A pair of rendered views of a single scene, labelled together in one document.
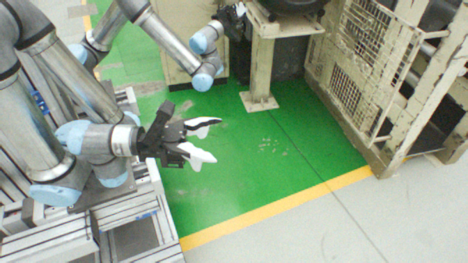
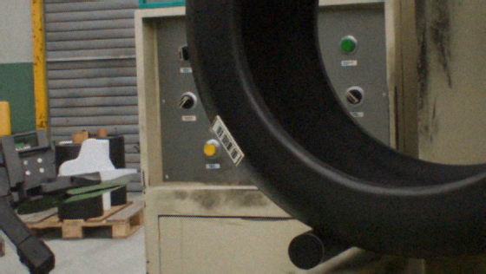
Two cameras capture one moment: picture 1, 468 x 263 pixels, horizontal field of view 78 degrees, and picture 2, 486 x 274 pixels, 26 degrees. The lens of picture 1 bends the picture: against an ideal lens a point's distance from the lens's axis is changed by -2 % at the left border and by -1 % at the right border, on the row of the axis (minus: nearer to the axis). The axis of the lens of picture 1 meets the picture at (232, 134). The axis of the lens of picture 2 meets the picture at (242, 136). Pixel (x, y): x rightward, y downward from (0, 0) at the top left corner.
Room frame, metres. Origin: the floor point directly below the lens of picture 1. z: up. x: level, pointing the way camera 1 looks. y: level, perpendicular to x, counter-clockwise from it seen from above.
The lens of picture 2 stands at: (0.42, -0.93, 1.11)
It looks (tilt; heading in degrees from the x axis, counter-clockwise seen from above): 3 degrees down; 37
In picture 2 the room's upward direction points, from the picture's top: 2 degrees counter-clockwise
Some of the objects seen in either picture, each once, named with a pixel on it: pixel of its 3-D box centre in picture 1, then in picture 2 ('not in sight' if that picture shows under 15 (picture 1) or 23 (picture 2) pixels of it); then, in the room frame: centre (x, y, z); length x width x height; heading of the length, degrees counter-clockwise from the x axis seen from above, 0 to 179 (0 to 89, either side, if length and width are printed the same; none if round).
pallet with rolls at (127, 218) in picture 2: not in sight; (89, 179); (6.32, 5.04, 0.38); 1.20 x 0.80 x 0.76; 31
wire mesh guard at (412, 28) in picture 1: (345, 55); not in sight; (1.56, -0.68, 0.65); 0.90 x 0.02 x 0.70; 14
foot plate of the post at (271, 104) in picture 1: (258, 98); not in sight; (1.94, -0.22, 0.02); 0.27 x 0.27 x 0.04; 14
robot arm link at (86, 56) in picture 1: (76, 63); not in sight; (1.08, 0.66, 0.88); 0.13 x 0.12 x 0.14; 169
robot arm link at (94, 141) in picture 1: (96, 140); not in sight; (0.48, 0.33, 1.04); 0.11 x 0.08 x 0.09; 88
